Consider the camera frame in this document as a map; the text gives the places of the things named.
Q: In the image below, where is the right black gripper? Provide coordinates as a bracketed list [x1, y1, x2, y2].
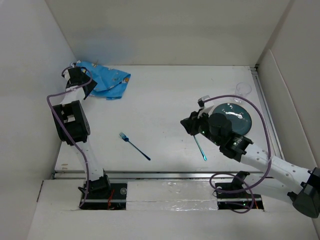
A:
[180, 108, 222, 147]

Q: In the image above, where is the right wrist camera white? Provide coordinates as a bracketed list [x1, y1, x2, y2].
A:
[197, 95, 215, 119]

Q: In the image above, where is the blue space print placemat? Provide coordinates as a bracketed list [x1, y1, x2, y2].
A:
[75, 60, 131, 100]

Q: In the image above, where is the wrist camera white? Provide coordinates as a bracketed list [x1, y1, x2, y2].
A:
[61, 65, 76, 81]
[197, 95, 215, 119]

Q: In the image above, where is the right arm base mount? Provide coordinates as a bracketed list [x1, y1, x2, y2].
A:
[212, 179, 264, 213]

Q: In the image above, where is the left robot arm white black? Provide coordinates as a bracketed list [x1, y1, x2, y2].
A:
[46, 65, 112, 200]

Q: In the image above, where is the blue metal fork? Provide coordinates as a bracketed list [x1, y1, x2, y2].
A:
[119, 132, 151, 161]

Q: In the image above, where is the clear plastic cup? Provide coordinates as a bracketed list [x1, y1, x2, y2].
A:
[235, 82, 252, 98]

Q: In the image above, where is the teal ceramic plate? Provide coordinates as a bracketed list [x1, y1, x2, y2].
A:
[213, 103, 252, 135]

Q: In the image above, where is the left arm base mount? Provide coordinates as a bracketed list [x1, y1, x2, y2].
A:
[78, 175, 128, 211]

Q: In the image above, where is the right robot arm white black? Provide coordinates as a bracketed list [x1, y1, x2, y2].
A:
[180, 111, 320, 219]

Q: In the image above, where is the blue metal spoon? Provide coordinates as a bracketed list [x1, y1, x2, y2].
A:
[193, 135, 208, 161]

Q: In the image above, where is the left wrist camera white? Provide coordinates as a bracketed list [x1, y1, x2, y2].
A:
[61, 65, 76, 81]

